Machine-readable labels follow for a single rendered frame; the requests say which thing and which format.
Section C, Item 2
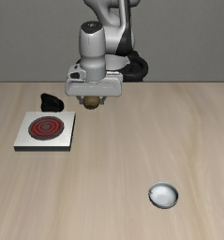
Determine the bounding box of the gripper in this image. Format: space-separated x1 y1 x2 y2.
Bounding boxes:
65 64 124 105

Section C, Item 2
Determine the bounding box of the brown kiwi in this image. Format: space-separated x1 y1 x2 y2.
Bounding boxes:
82 96 101 111

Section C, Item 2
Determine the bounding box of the stove plate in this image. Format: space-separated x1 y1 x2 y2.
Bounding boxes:
13 111 77 153

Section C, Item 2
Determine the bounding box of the white bowl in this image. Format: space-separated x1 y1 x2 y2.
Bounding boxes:
147 181 180 210

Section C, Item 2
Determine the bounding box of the black lump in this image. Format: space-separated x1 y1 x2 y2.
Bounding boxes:
39 93 66 113

